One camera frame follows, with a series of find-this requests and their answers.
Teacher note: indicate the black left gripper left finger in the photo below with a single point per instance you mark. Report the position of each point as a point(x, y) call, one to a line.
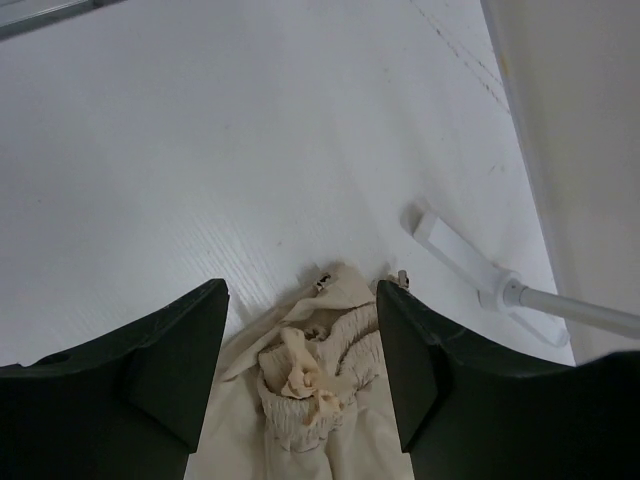
point(129, 404)

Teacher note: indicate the white clothes rack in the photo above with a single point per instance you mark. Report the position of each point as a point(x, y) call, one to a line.
point(501, 291)

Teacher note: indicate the beige trousers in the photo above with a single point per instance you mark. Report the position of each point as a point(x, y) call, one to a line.
point(304, 393)

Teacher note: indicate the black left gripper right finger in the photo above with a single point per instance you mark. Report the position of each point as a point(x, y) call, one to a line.
point(469, 408)

